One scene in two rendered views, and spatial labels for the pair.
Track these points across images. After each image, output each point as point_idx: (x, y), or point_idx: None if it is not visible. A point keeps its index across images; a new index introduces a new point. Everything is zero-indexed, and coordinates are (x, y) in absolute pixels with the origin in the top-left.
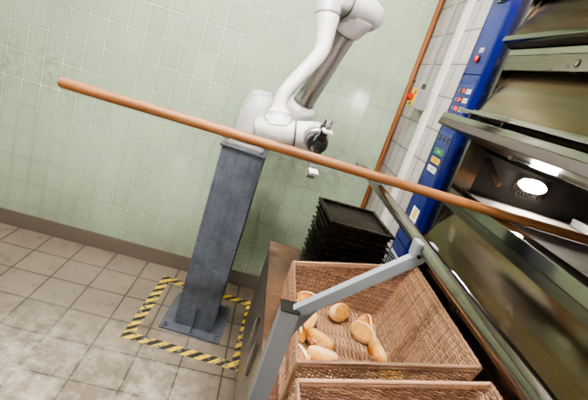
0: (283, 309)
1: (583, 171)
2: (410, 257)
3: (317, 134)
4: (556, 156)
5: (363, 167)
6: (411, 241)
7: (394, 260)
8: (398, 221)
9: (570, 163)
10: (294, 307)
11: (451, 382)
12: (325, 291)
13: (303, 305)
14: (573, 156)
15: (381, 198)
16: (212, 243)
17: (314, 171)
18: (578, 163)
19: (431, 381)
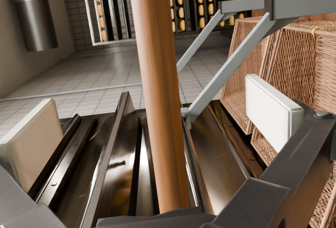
0: (264, 2)
1: (94, 202)
2: (189, 107)
3: (8, 222)
4: (83, 226)
5: (159, 210)
6: (183, 119)
7: (198, 99)
8: (186, 138)
9: (88, 213)
10: (266, 13)
11: (329, 201)
12: (244, 42)
13: (259, 21)
14: (82, 216)
15: (201, 194)
16: None
17: (264, 118)
18: (88, 209)
19: (335, 183)
